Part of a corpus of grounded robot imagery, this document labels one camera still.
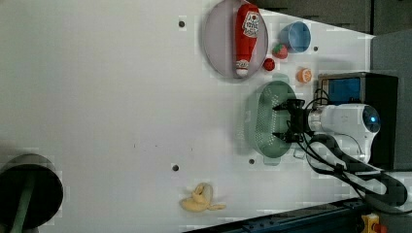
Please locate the orange slice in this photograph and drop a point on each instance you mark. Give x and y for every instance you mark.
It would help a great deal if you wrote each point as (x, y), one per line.
(304, 75)

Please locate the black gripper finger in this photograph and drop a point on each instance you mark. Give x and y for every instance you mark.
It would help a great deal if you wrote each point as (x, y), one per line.
(284, 136)
(282, 107)

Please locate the large red strawberry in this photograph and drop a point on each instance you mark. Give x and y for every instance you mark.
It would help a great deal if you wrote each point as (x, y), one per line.
(280, 51)

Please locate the yellow red clamp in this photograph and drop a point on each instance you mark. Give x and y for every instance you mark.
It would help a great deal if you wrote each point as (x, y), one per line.
(372, 224)

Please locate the grey round plate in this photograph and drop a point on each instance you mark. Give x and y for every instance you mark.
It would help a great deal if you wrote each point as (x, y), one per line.
(219, 39)

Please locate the blue bowl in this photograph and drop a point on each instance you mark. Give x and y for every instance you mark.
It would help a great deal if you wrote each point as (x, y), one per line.
(296, 37)

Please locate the peeled banana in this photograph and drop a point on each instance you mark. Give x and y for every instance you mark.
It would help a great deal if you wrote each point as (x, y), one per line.
(200, 200)

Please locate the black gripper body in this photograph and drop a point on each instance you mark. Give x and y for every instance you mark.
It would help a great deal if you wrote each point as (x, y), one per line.
(298, 124)

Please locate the green plastic strainer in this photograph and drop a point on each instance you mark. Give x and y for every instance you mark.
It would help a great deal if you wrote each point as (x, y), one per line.
(261, 121)

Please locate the green spatula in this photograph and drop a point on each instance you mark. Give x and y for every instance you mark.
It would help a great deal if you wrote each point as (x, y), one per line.
(23, 204)

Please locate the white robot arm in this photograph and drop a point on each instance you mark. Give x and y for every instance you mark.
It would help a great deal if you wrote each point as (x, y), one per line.
(338, 142)

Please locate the red ketchup bottle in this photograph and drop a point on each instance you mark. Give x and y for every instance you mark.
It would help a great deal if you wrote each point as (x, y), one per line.
(246, 35)

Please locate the small red strawberry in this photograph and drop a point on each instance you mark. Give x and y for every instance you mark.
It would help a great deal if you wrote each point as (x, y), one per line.
(269, 64)

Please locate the black toaster oven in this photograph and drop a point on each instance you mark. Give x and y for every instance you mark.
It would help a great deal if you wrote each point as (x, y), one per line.
(376, 90)

